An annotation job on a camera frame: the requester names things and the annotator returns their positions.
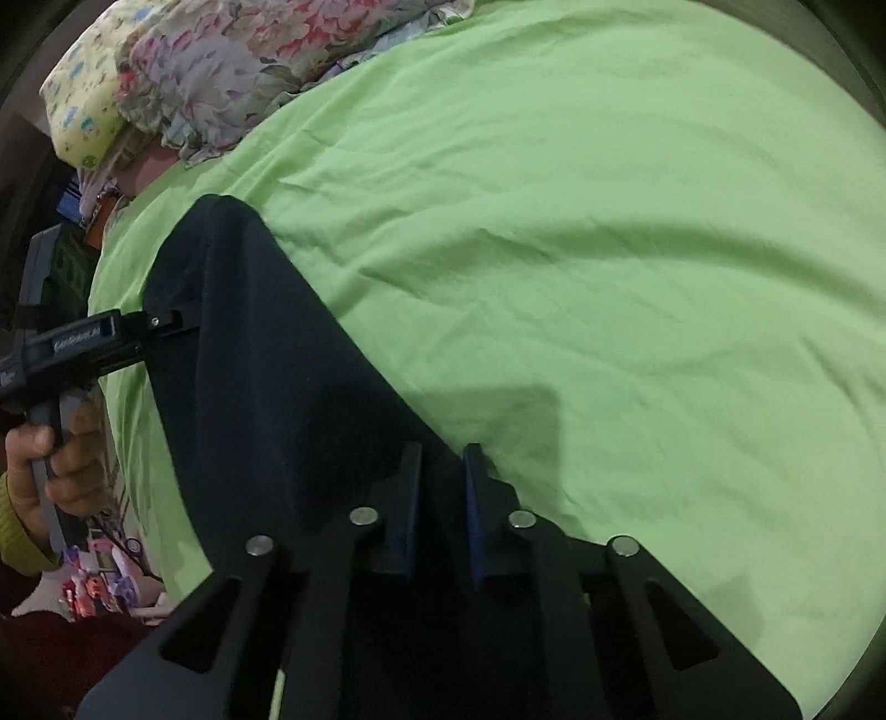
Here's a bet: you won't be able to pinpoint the person's left forearm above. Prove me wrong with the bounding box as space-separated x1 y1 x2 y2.
0 471 60 575

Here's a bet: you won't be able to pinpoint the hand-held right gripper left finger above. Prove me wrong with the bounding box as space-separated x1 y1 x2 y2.
75 441 424 720

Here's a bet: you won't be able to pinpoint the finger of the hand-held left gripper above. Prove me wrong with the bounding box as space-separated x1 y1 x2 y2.
142 303 209 342

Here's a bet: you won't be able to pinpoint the floral quilt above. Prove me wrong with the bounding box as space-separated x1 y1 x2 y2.
114 0 478 167

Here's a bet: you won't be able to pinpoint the dark navy pants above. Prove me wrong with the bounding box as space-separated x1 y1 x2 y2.
138 195 596 720

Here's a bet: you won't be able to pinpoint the yellow printed pillow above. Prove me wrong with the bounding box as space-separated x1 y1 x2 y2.
38 0 174 167

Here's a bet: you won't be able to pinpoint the person's left hand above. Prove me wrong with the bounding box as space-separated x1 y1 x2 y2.
6 400 112 537

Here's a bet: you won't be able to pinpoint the printed blanket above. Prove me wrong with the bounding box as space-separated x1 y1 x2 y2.
10 505 174 624

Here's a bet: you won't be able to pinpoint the green bed sheet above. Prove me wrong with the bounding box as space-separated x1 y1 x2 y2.
90 0 877 720

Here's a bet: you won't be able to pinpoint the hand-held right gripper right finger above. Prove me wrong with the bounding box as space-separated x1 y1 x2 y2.
462 443 797 720

